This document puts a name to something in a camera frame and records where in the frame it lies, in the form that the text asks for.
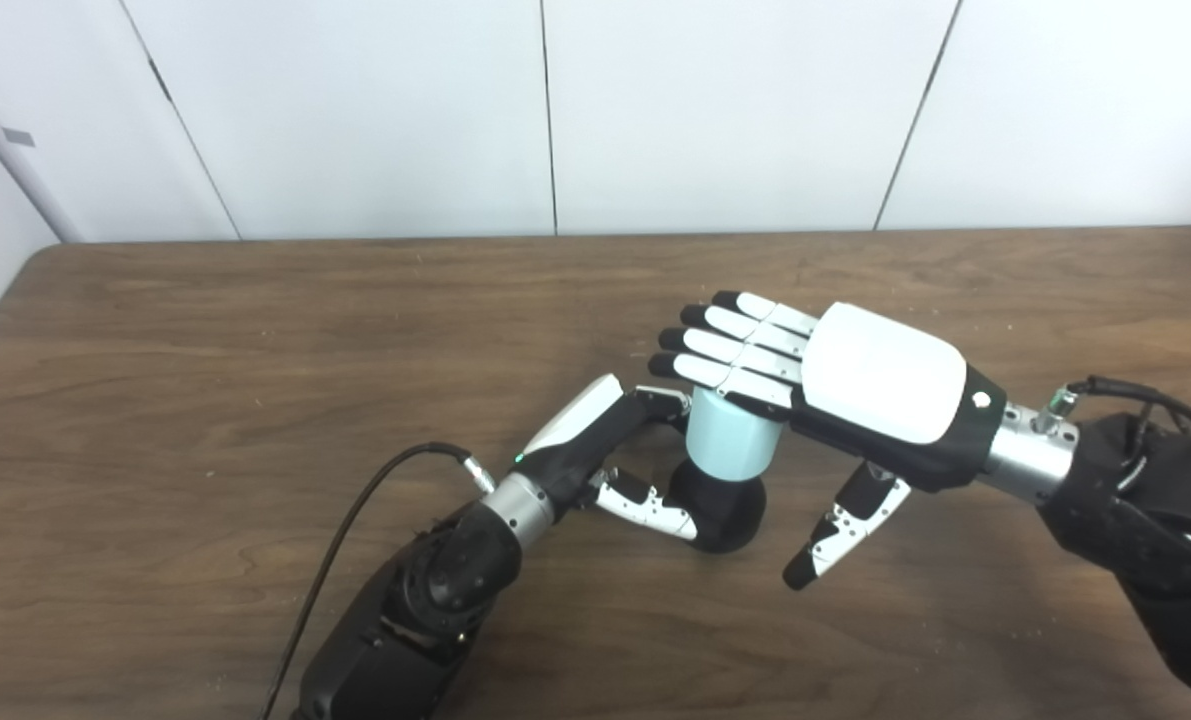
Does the white wall corner post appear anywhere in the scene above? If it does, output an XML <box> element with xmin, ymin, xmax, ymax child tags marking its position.
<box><xmin>0</xmin><ymin>65</ymin><xmax>84</xmax><ymax>244</ymax></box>

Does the black and white left hand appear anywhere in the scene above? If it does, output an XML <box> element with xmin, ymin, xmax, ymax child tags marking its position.
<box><xmin>511</xmin><ymin>373</ymin><xmax>701</xmax><ymax>543</ymax></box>

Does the black funnel-shaped nozzle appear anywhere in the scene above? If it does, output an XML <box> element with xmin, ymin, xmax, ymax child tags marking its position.
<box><xmin>667</xmin><ymin>458</ymin><xmax>768</xmax><ymax>554</ymax></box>

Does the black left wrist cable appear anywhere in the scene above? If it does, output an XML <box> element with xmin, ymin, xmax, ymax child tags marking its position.
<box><xmin>260</xmin><ymin>442</ymin><xmax>496</xmax><ymax>720</ymax></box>

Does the black and white right hand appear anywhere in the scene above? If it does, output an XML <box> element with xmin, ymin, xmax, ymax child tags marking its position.
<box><xmin>647</xmin><ymin>290</ymin><xmax>1008</xmax><ymax>591</ymax></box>

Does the light-blue cylindrical hose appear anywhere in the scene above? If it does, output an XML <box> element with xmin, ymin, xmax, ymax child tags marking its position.
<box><xmin>685</xmin><ymin>387</ymin><xmax>786</xmax><ymax>482</ymax></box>

